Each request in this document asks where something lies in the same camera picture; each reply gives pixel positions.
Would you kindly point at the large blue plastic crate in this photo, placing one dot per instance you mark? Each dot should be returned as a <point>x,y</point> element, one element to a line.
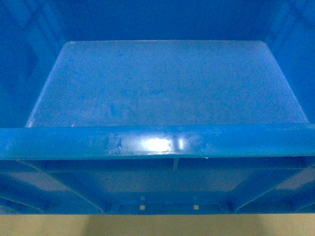
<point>157,106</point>

